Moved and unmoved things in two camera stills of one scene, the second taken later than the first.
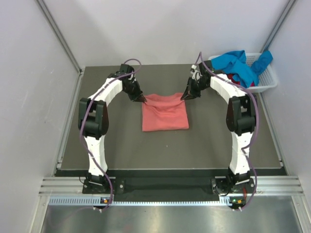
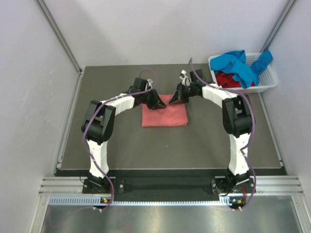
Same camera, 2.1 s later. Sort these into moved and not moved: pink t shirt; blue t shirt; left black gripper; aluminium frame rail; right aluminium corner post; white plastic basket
Moved: pink t shirt; left black gripper
Not moved: right aluminium corner post; aluminium frame rail; white plastic basket; blue t shirt
